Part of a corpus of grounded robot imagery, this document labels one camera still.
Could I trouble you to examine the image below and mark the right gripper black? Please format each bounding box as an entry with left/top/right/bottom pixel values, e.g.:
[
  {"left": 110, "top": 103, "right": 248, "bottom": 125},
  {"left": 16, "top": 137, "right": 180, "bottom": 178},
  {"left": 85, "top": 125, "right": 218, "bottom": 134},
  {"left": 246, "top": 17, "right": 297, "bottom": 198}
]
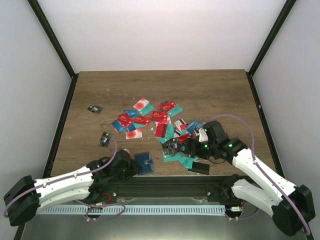
[{"left": 177, "top": 138, "right": 218, "bottom": 160}]

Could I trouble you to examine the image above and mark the blue leather card holder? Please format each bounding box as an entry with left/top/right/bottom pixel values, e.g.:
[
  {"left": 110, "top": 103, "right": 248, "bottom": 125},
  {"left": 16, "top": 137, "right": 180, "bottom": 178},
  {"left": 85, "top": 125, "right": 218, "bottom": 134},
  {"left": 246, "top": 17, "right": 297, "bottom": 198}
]
[{"left": 134, "top": 152, "right": 154, "bottom": 176}]

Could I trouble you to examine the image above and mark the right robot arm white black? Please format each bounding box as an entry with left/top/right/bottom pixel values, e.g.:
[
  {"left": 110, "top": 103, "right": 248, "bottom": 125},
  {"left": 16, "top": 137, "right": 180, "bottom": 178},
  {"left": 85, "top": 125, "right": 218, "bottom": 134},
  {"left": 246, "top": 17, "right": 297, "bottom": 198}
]
[{"left": 182, "top": 120, "right": 316, "bottom": 236}]

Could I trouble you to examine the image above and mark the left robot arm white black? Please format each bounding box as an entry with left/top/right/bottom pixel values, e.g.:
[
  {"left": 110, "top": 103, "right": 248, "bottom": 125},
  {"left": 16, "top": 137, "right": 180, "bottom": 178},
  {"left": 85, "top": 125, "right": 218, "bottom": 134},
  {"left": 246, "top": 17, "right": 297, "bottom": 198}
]
[{"left": 3, "top": 149, "right": 141, "bottom": 227}]

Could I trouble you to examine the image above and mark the red gold card lower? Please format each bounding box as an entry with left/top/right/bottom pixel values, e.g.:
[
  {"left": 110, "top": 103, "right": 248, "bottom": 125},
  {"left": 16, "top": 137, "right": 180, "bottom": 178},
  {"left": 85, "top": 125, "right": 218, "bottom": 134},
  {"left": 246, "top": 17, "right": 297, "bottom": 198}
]
[{"left": 176, "top": 133, "right": 191, "bottom": 144}]

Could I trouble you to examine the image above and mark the black VIP card centre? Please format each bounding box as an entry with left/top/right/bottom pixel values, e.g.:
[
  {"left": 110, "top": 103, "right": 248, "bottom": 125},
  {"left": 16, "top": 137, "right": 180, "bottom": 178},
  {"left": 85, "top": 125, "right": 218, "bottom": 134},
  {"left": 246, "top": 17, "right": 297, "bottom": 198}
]
[{"left": 161, "top": 138, "right": 183, "bottom": 156}]

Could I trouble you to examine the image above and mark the black vip card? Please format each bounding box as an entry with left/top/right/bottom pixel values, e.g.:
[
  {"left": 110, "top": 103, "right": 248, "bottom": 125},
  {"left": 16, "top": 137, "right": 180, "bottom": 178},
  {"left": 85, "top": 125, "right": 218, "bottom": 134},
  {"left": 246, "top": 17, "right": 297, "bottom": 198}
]
[
  {"left": 98, "top": 132, "right": 112, "bottom": 148},
  {"left": 161, "top": 138, "right": 183, "bottom": 156}
]

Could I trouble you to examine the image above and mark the blue card right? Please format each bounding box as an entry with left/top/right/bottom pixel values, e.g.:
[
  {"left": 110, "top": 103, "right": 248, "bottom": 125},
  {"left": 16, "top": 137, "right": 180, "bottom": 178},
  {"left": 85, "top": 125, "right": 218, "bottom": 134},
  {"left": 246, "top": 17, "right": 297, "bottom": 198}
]
[{"left": 185, "top": 120, "right": 202, "bottom": 134}]

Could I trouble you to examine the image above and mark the blue card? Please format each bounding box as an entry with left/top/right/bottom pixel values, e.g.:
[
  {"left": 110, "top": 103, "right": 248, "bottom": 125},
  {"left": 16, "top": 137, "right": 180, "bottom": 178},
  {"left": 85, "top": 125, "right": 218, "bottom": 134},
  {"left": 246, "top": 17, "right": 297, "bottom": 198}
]
[
  {"left": 185, "top": 120, "right": 202, "bottom": 134},
  {"left": 111, "top": 120, "right": 125, "bottom": 133}
]

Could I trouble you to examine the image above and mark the black card bottom right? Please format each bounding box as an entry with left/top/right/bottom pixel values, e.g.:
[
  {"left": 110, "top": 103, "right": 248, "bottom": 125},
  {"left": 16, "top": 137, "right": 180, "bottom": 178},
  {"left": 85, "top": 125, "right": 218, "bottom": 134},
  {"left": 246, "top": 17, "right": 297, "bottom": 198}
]
[{"left": 188, "top": 161, "right": 210, "bottom": 175}]

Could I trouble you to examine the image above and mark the teal card under red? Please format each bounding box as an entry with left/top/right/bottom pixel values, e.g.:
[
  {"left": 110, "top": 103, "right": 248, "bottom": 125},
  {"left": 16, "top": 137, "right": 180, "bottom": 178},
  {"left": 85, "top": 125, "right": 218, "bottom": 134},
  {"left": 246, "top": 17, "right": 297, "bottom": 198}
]
[{"left": 164, "top": 123, "right": 175, "bottom": 140}]

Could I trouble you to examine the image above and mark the white card black stripe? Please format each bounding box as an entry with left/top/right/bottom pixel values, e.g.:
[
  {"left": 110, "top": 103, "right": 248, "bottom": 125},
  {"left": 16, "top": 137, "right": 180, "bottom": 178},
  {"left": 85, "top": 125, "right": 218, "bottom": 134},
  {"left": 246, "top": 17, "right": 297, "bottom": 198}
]
[{"left": 174, "top": 118, "right": 187, "bottom": 132}]

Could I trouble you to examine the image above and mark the teal card bottom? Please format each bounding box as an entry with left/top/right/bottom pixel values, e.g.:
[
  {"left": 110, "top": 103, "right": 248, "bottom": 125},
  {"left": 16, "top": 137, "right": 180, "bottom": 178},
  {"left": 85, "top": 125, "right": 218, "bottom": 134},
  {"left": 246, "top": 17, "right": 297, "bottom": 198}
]
[{"left": 162, "top": 152, "right": 181, "bottom": 163}]

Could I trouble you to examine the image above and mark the black VIP card left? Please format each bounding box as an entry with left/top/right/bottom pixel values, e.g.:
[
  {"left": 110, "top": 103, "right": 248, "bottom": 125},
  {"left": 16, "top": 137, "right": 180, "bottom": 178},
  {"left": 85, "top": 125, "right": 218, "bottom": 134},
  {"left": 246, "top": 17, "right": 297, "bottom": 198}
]
[{"left": 98, "top": 132, "right": 112, "bottom": 148}]

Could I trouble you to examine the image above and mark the red card back stripe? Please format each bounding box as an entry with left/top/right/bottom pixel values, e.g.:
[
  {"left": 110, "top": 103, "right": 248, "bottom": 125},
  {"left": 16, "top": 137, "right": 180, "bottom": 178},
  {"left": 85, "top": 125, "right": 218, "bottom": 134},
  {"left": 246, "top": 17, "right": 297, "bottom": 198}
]
[{"left": 155, "top": 123, "right": 168, "bottom": 138}]

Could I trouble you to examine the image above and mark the white card red circle lower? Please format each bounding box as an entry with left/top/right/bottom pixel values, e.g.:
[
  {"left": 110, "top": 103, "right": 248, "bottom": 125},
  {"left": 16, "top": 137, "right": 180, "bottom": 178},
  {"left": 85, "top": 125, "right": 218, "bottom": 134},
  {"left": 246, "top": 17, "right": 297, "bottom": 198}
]
[{"left": 125, "top": 128, "right": 143, "bottom": 140}]

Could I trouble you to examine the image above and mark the white card red circle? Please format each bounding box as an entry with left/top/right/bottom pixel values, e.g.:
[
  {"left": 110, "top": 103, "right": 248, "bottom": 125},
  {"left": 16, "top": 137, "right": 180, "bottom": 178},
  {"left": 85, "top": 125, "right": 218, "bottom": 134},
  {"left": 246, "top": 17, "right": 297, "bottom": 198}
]
[
  {"left": 125, "top": 128, "right": 143, "bottom": 140},
  {"left": 133, "top": 98, "right": 150, "bottom": 111}
]

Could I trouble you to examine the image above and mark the teal card top right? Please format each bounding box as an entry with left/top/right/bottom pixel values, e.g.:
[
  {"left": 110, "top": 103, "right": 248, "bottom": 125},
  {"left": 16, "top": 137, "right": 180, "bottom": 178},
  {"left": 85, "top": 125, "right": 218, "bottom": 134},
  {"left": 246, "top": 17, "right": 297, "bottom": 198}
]
[{"left": 168, "top": 105, "right": 183, "bottom": 117}]

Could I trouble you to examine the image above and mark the red card centre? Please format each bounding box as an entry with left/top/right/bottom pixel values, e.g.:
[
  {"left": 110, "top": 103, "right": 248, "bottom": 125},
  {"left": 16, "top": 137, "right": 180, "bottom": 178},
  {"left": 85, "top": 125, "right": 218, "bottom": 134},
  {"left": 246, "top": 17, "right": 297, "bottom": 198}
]
[{"left": 150, "top": 111, "right": 168, "bottom": 124}]

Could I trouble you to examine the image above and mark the blue card left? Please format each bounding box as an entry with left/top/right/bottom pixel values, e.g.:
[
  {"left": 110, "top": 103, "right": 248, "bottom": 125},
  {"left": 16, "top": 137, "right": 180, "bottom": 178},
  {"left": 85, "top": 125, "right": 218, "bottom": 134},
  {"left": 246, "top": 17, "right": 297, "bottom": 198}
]
[{"left": 111, "top": 120, "right": 125, "bottom": 133}]

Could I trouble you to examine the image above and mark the red card left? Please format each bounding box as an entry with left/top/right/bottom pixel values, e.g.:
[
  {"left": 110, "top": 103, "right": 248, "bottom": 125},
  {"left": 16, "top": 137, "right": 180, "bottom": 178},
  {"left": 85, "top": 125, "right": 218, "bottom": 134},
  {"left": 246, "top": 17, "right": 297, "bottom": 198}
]
[{"left": 117, "top": 112, "right": 134, "bottom": 128}]

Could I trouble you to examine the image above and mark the red card top right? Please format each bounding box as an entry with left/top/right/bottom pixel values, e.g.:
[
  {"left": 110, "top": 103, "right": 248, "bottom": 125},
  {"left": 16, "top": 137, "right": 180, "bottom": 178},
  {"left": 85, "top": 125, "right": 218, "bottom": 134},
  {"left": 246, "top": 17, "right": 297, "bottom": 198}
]
[{"left": 160, "top": 100, "right": 177, "bottom": 113}]

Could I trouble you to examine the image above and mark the white card red circle top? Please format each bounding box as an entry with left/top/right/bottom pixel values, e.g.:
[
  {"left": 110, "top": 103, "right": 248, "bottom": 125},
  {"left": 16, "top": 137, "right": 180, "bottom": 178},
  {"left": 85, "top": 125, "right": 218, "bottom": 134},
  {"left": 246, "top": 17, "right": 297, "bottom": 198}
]
[{"left": 133, "top": 98, "right": 150, "bottom": 111}]

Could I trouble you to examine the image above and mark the black card far left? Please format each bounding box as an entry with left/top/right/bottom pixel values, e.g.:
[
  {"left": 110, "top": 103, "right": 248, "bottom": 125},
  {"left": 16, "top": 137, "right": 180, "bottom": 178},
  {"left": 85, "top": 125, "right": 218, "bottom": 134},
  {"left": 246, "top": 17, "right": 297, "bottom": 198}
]
[{"left": 87, "top": 104, "right": 103, "bottom": 115}]

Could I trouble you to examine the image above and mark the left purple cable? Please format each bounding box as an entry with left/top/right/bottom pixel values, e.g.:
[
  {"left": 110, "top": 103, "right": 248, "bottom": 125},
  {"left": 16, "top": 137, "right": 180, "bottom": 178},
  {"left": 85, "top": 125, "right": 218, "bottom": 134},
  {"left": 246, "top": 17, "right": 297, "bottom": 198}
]
[{"left": 3, "top": 138, "right": 126, "bottom": 222}]

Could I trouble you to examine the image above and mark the purple cable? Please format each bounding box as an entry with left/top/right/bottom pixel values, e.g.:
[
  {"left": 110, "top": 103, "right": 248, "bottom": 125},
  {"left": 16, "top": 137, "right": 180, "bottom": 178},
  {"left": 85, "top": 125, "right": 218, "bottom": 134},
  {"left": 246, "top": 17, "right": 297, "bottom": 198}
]
[
  {"left": 199, "top": 113, "right": 312, "bottom": 236},
  {"left": 3, "top": 138, "right": 126, "bottom": 222}
]

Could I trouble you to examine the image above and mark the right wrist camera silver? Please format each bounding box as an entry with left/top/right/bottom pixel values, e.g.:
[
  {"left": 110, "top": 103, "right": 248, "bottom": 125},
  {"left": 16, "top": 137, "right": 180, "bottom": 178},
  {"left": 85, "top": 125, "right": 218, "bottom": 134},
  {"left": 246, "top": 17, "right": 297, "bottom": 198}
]
[{"left": 194, "top": 127, "right": 208, "bottom": 143}]

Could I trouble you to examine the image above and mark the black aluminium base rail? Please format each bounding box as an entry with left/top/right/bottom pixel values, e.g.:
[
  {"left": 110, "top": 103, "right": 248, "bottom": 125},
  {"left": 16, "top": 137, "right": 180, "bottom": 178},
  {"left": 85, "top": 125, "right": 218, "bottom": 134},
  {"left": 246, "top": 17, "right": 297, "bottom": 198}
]
[{"left": 42, "top": 175, "right": 286, "bottom": 201}]

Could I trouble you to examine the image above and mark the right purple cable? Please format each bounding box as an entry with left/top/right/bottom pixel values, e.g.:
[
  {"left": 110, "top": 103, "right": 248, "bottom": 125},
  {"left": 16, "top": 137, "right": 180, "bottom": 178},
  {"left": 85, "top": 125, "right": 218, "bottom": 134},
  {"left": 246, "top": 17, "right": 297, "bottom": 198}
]
[{"left": 199, "top": 113, "right": 312, "bottom": 236}]

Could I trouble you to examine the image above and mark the light blue slotted cable duct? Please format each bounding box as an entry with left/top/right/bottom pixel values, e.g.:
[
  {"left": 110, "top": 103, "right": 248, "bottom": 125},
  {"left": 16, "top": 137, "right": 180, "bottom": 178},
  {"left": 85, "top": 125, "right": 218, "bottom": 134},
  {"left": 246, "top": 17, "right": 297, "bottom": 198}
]
[{"left": 40, "top": 204, "right": 226, "bottom": 216}]

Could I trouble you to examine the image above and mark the right black frame post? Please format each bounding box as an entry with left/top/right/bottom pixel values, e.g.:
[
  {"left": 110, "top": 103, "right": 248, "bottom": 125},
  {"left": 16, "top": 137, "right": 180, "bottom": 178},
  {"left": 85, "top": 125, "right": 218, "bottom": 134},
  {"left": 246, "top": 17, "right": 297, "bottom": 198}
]
[{"left": 246, "top": 0, "right": 298, "bottom": 76}]

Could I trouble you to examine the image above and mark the black frame post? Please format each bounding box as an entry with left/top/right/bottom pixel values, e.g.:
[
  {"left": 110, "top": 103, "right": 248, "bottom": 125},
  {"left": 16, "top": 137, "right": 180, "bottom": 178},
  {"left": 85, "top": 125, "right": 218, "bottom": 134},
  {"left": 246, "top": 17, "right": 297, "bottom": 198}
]
[
  {"left": 246, "top": 0, "right": 298, "bottom": 76},
  {"left": 26, "top": 0, "right": 76, "bottom": 76}
]

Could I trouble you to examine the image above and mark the left black frame post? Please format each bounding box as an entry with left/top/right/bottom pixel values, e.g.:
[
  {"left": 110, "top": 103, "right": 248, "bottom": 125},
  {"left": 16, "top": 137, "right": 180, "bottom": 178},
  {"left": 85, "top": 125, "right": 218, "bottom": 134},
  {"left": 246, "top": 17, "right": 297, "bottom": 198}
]
[{"left": 26, "top": 0, "right": 76, "bottom": 76}]

